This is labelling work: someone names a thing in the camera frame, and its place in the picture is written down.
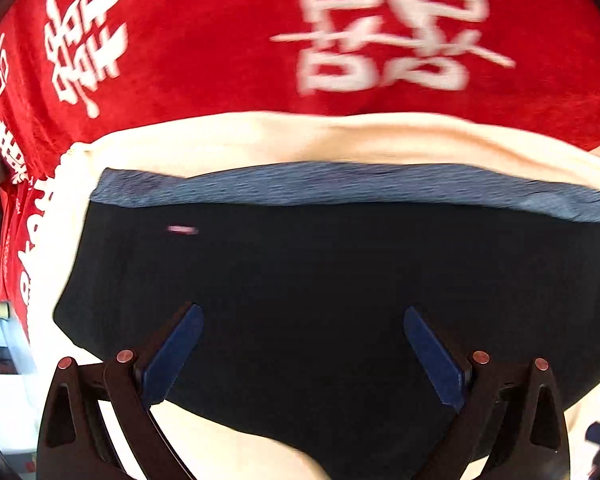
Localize cream towel cloth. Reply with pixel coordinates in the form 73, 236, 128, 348
24, 110, 600, 480

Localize red blanket white characters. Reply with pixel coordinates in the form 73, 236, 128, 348
0, 0, 600, 340

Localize black pants grey patterned waistband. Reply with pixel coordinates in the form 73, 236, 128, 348
54, 162, 600, 479

